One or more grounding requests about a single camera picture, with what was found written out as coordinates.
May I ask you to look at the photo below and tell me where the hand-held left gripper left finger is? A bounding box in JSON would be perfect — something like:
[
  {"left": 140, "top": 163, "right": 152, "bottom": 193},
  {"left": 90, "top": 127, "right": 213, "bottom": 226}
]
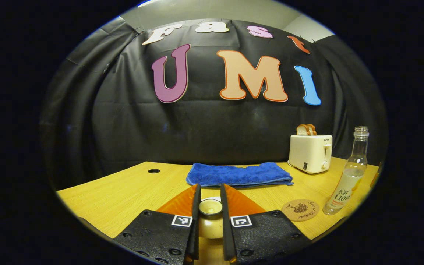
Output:
[{"left": 113, "top": 184, "right": 201, "bottom": 265}]

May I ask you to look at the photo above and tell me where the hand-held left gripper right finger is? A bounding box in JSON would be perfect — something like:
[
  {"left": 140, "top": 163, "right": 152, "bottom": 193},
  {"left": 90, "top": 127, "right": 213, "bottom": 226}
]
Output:
[{"left": 220, "top": 184, "right": 310, "bottom": 264}]

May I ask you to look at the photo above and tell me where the beige teacup lid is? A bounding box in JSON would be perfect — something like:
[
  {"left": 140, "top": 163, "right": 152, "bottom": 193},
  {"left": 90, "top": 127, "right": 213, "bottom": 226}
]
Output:
[{"left": 198, "top": 197, "right": 223, "bottom": 240}]

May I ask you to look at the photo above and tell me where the round cork coaster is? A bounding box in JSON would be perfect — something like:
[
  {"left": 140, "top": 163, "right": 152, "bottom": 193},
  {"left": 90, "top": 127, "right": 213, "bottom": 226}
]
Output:
[{"left": 281, "top": 199, "right": 320, "bottom": 222}]

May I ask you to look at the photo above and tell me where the clear glass water bottle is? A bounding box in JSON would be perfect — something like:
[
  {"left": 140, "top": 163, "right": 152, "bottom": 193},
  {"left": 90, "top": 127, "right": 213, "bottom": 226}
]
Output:
[{"left": 322, "top": 126, "right": 370, "bottom": 215}]

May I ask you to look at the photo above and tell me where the blue folded towel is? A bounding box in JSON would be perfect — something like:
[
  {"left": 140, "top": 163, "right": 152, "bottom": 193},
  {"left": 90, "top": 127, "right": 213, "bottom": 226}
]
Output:
[{"left": 186, "top": 162, "right": 294, "bottom": 187}]

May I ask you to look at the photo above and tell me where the cream white toaster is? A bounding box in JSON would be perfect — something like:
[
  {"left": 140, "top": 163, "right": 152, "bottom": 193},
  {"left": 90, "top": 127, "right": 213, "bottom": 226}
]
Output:
[{"left": 288, "top": 134, "right": 333, "bottom": 174}]

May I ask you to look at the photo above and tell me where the black backdrop cloth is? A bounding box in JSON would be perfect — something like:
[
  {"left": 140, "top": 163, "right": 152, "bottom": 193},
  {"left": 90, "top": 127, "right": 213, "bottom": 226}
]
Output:
[{"left": 40, "top": 17, "right": 387, "bottom": 188}]

